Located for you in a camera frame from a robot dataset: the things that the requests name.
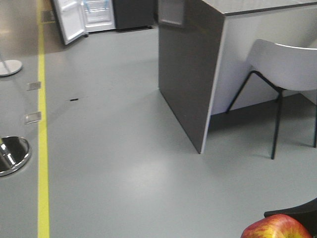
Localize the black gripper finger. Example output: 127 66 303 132
264 198 317 238

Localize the red yellow apple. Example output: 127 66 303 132
241 214 313 238

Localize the white open fridge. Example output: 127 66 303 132
51 0 115 45

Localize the white shell chair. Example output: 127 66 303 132
225 39 317 160

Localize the yellow floor tape line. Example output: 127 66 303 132
36 0 50 238

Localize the metal floor socket plate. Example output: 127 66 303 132
24 112 42 124
27 81 42 91

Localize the chrome round stand base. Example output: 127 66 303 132
0 136 32 177

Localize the matte round stand base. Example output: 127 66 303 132
0 53 23 77

